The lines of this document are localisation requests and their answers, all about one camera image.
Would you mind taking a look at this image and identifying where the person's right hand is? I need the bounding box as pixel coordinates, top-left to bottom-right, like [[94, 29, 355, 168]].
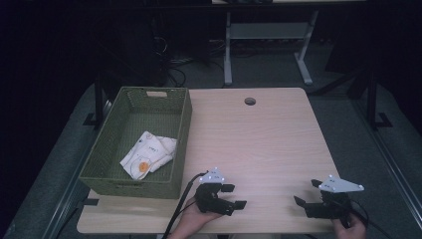
[[330, 212, 368, 239]]

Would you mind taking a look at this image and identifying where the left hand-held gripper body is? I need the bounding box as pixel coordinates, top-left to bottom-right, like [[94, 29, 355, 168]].
[[194, 166, 237, 217]]

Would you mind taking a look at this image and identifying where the tangle of floor cables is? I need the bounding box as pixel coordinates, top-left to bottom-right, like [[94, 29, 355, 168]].
[[150, 34, 228, 88]]

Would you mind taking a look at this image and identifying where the white metal desk frame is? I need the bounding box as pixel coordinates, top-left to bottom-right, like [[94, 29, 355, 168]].
[[223, 9, 320, 87]]

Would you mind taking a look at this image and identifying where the person's left hand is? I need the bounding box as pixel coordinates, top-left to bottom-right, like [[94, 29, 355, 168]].
[[166, 196, 224, 239]]

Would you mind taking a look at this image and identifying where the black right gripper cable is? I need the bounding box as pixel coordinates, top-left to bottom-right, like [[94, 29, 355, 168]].
[[348, 198, 394, 239]]

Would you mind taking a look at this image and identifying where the white printed cloth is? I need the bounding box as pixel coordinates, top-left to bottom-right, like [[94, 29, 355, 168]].
[[118, 130, 178, 181]]

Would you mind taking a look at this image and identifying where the black metal stand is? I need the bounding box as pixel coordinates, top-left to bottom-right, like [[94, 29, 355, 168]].
[[83, 71, 112, 129], [364, 68, 394, 131]]

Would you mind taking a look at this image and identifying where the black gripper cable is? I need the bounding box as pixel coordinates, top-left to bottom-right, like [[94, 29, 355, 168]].
[[348, 198, 394, 239], [161, 170, 209, 239]]

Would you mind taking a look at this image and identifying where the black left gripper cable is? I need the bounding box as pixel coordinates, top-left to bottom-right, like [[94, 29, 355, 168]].
[[161, 170, 209, 239]]

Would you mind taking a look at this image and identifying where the green woven basket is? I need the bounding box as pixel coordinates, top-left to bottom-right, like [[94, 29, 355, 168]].
[[79, 86, 193, 200]]

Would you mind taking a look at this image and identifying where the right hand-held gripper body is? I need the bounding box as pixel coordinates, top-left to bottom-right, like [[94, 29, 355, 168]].
[[304, 174, 365, 229]]

